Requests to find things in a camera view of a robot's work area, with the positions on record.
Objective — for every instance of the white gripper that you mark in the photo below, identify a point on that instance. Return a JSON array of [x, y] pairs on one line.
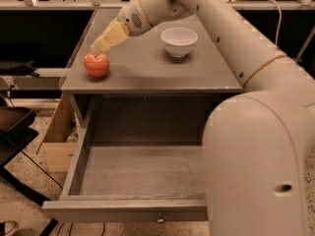
[[132, 20]]

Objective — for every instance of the red apple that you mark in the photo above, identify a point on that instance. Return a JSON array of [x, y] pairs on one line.
[[96, 66]]

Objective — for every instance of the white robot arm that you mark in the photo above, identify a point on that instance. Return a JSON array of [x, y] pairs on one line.
[[255, 143]]

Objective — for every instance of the open grey top drawer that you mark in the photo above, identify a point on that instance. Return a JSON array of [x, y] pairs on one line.
[[137, 156]]

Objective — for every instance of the metal drawer knob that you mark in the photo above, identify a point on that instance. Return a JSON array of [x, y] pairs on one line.
[[160, 219]]

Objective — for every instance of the white ceramic bowl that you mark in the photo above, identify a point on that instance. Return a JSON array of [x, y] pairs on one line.
[[178, 42]]

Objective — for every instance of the grey wooden cabinet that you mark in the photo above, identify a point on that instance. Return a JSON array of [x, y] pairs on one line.
[[140, 65]]

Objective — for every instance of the black bag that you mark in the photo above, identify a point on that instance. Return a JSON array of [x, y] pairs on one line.
[[16, 68]]

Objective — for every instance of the cardboard box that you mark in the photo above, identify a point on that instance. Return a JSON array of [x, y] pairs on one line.
[[58, 150]]

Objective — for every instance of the black chair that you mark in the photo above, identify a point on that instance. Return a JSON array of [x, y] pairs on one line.
[[15, 134]]

